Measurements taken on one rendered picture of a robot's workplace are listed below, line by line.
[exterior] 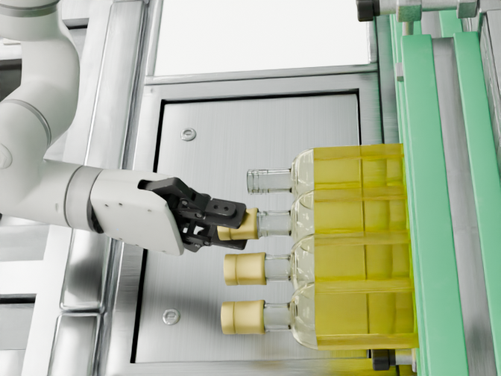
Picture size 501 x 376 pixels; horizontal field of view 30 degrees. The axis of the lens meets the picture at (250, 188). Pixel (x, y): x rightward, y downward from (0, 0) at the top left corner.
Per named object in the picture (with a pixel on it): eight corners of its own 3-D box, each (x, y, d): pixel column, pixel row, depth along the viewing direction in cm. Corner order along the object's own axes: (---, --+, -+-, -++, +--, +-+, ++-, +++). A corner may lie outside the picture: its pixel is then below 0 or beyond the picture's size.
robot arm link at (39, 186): (2, 83, 108) (-44, 120, 101) (84, 95, 106) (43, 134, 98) (19, 192, 117) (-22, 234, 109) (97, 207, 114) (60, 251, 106)
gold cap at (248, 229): (260, 219, 106) (222, 221, 107) (256, 201, 103) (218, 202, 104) (259, 245, 104) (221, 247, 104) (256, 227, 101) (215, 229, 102)
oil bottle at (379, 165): (476, 167, 108) (291, 175, 110) (480, 136, 104) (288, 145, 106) (481, 207, 105) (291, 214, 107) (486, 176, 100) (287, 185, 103)
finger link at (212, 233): (191, 251, 108) (247, 262, 106) (187, 236, 106) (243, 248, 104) (200, 229, 110) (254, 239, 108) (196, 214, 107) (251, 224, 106)
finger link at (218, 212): (181, 220, 103) (239, 230, 101) (176, 203, 100) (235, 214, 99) (191, 197, 105) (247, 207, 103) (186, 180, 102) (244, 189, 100)
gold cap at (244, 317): (267, 309, 99) (226, 311, 100) (263, 293, 96) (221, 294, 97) (266, 340, 97) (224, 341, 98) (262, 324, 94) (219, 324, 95)
